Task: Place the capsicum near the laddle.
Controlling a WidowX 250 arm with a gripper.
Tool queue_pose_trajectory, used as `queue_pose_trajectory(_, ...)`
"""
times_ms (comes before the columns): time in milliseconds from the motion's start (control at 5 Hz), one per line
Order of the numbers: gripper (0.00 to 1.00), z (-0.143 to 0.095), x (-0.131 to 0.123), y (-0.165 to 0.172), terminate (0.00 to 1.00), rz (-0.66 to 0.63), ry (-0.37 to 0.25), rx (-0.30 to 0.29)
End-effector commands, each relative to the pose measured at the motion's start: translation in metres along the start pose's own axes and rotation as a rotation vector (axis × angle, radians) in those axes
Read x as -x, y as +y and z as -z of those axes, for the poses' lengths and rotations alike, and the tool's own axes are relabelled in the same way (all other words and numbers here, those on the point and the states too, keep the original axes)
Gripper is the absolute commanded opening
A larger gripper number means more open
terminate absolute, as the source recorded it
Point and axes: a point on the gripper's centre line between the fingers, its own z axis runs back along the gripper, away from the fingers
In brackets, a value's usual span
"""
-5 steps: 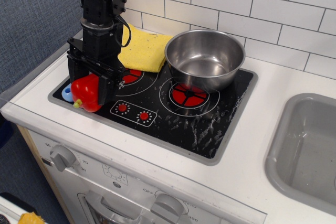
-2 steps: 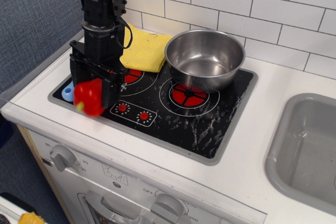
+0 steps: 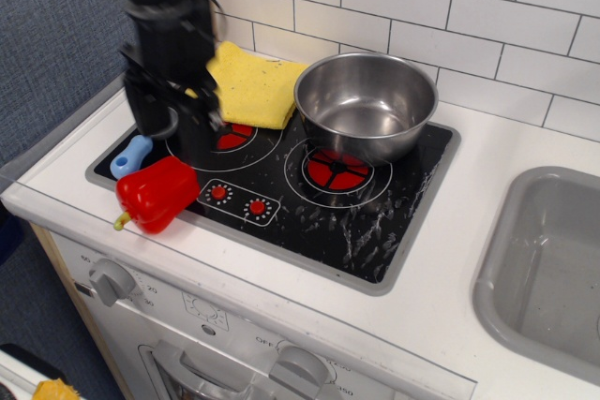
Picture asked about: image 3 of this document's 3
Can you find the grey sink basin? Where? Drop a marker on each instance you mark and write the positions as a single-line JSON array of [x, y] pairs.
[[537, 292]]

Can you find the yellow cloth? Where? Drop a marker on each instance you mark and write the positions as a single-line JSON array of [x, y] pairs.
[[253, 90]]

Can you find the stainless steel pot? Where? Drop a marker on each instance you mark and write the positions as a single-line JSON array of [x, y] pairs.
[[371, 106]]

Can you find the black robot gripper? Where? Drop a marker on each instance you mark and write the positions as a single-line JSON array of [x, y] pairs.
[[166, 74]]

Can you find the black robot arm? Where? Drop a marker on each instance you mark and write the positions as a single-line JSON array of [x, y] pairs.
[[169, 89]]

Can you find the yellow object bottom left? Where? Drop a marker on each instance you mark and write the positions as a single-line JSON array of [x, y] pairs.
[[55, 389]]

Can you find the grey oven knob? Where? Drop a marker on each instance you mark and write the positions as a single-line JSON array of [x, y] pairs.
[[110, 281], [299, 371]]

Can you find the grey right oven knob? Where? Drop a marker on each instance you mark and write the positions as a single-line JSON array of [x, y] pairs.
[[299, 371]]

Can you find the red toy capsicum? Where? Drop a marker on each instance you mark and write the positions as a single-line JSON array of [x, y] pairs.
[[153, 197]]

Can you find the grey left oven knob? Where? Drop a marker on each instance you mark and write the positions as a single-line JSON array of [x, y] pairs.
[[110, 281]]

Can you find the black toy stovetop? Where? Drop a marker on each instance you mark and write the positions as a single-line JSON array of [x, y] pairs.
[[333, 215]]

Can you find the blue handled ladle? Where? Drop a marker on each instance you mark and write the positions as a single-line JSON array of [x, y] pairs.
[[131, 158]]

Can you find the grey oven door handle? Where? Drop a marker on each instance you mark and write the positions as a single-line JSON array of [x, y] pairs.
[[200, 374]]

